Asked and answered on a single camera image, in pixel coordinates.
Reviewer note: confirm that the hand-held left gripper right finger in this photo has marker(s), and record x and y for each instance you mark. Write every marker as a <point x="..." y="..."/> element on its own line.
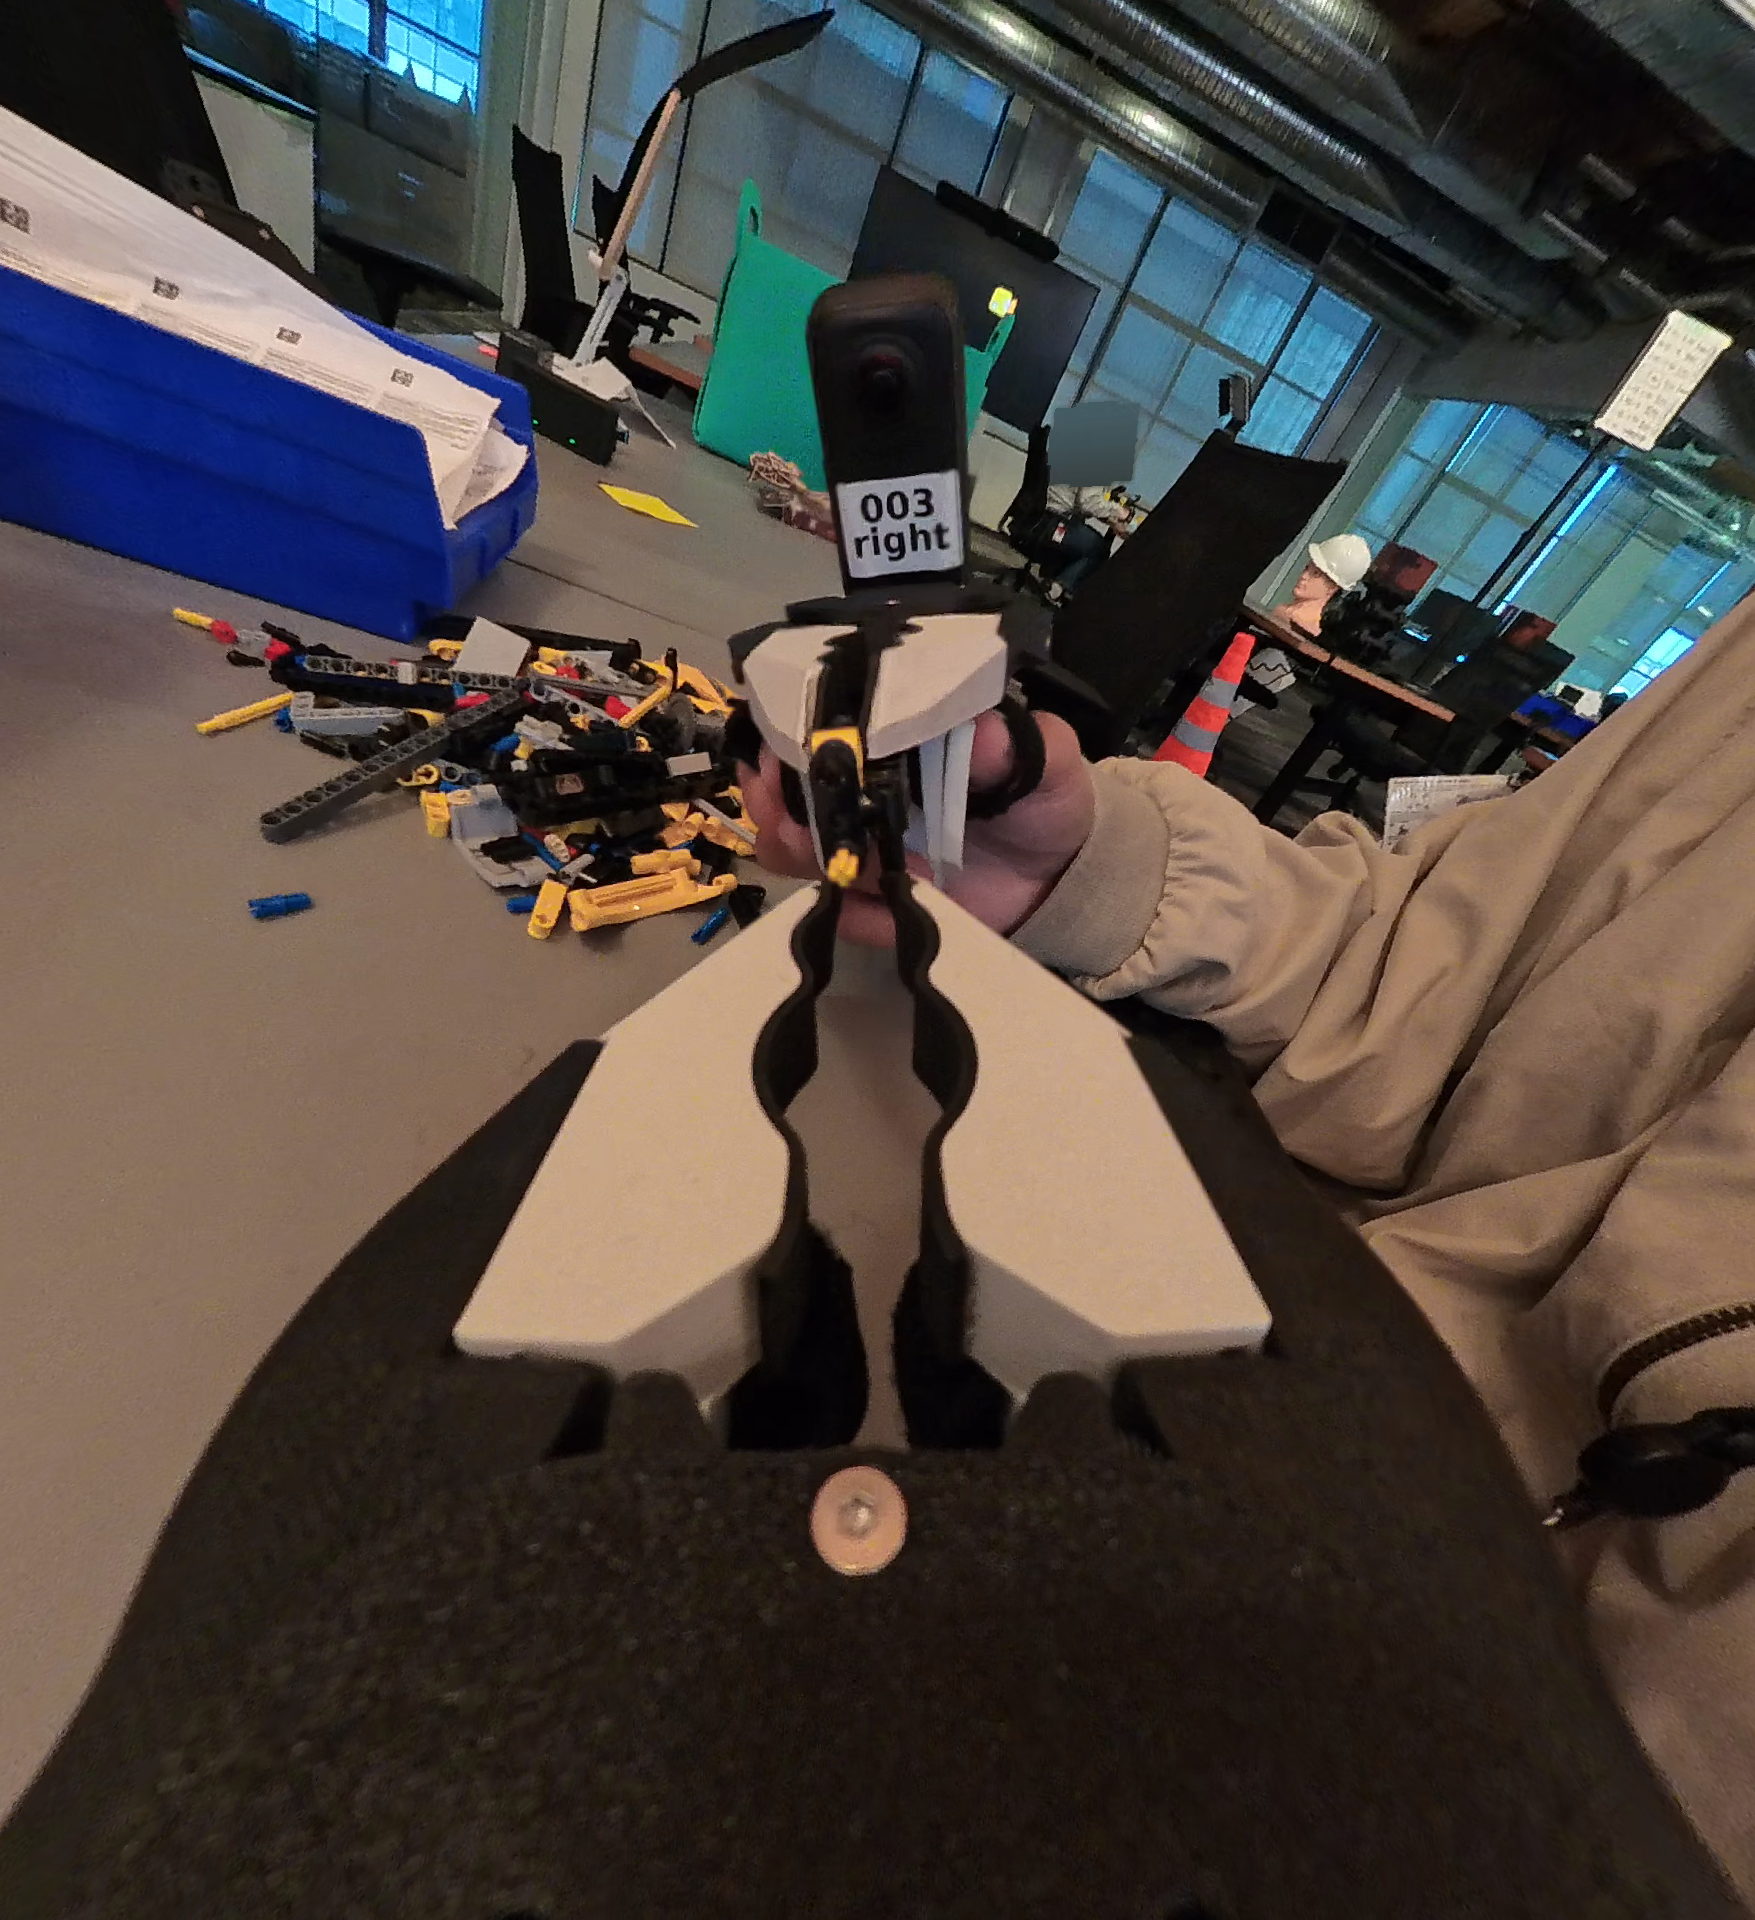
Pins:
<point x="1101" y="1199"/>

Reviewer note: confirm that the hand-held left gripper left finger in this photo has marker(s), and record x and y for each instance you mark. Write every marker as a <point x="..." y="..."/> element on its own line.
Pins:
<point x="621" y="1199"/>

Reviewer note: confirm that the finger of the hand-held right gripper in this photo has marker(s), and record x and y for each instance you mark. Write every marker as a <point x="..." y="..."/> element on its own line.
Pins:
<point x="780" y="681"/>
<point x="944" y="676"/>

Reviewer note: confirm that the small yellow black connector assembly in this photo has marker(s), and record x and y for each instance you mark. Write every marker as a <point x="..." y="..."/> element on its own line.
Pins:
<point x="836" y="749"/>

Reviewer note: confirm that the pile of brick pieces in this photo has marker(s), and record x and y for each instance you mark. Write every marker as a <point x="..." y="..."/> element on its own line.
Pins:
<point x="562" y="767"/>

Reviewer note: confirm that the person's right forearm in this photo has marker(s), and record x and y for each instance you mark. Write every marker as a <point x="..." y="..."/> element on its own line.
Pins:
<point x="1237" y="932"/>

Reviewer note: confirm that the person's right hand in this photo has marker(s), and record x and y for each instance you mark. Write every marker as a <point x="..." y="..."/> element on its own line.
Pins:
<point x="1027" y="873"/>

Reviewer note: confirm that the teal green storage box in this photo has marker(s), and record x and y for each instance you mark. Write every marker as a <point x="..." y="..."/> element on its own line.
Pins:
<point x="766" y="345"/>

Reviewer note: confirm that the black monitor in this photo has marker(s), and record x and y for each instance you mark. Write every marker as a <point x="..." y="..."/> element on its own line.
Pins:
<point x="1027" y="286"/>

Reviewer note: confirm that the yellow flat sheet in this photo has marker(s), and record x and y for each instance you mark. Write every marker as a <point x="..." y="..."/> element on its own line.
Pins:
<point x="648" y="507"/>

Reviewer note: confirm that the orange traffic cone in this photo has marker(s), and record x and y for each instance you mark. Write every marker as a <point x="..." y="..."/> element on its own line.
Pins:
<point x="1208" y="719"/>

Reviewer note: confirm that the black device with green light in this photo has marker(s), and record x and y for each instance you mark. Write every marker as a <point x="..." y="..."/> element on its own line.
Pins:
<point x="562" y="405"/>

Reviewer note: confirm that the wooden stick stand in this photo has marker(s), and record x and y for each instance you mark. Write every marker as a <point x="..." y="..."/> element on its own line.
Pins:
<point x="639" y="196"/>

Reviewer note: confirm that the white hard hat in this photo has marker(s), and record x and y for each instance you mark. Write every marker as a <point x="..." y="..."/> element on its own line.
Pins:
<point x="1339" y="559"/>

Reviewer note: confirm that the blue bin with papers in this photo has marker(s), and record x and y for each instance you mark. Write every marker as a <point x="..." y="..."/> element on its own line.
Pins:
<point x="142" y="256"/>

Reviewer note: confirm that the white sign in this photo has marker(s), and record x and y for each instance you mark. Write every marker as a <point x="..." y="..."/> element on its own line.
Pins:
<point x="1663" y="376"/>

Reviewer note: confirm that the silver ventilation duct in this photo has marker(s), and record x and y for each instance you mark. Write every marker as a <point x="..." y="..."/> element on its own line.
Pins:
<point x="1267" y="60"/>

